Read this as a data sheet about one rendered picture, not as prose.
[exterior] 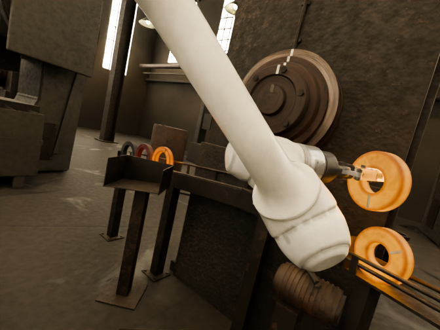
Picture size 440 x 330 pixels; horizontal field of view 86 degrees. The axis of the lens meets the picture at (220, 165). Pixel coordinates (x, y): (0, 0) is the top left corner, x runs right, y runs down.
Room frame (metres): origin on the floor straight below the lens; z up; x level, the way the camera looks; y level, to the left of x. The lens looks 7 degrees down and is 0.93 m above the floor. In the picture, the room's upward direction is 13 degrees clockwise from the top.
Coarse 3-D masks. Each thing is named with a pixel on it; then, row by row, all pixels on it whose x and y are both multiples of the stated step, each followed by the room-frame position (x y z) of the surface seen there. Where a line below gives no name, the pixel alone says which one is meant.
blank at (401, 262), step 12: (372, 228) 0.68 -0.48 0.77; (384, 228) 0.65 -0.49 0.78; (360, 240) 0.70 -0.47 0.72; (372, 240) 0.67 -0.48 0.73; (384, 240) 0.64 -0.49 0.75; (396, 240) 0.61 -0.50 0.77; (360, 252) 0.69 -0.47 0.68; (372, 252) 0.68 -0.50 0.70; (396, 252) 0.60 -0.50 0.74; (408, 252) 0.59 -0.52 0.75; (396, 264) 0.59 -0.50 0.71; (408, 264) 0.58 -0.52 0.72; (372, 276) 0.64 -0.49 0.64; (384, 276) 0.61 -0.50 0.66; (408, 276) 0.58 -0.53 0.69
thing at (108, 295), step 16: (112, 160) 1.11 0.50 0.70; (128, 160) 1.27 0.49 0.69; (144, 160) 1.27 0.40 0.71; (112, 176) 1.13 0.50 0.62; (128, 176) 1.27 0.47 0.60; (144, 176) 1.27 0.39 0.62; (160, 176) 1.26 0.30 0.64; (144, 192) 1.13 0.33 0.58; (160, 192) 1.09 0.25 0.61; (144, 208) 1.15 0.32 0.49; (128, 224) 1.14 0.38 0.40; (128, 240) 1.14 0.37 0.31; (128, 256) 1.13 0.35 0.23; (128, 272) 1.13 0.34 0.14; (112, 288) 1.17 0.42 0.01; (128, 288) 1.14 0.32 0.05; (144, 288) 1.22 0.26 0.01; (112, 304) 1.07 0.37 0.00; (128, 304) 1.08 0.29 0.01
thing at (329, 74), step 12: (264, 60) 1.12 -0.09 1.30; (312, 60) 1.00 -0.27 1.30; (324, 60) 0.97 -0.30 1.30; (252, 72) 1.15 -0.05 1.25; (324, 72) 0.96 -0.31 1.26; (336, 84) 0.93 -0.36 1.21; (336, 96) 0.92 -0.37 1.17; (336, 108) 0.92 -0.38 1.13; (324, 120) 0.93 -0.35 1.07; (324, 132) 0.93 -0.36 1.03; (312, 144) 0.94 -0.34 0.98
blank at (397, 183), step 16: (368, 160) 0.63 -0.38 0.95; (384, 160) 0.59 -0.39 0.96; (400, 160) 0.57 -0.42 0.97; (384, 176) 0.58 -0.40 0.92; (400, 176) 0.55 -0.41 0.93; (352, 192) 0.65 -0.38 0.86; (368, 192) 0.61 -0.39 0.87; (384, 192) 0.57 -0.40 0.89; (400, 192) 0.54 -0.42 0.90; (368, 208) 0.60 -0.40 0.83; (384, 208) 0.56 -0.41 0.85
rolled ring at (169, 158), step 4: (160, 148) 1.51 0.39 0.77; (164, 148) 1.49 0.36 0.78; (156, 152) 1.53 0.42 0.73; (160, 152) 1.53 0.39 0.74; (164, 152) 1.48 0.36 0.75; (168, 152) 1.46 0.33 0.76; (156, 156) 1.54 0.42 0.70; (168, 156) 1.45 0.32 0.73; (172, 156) 1.47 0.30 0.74; (156, 160) 1.55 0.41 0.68; (168, 160) 1.45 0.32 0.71; (172, 160) 1.46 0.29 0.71; (172, 164) 1.46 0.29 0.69
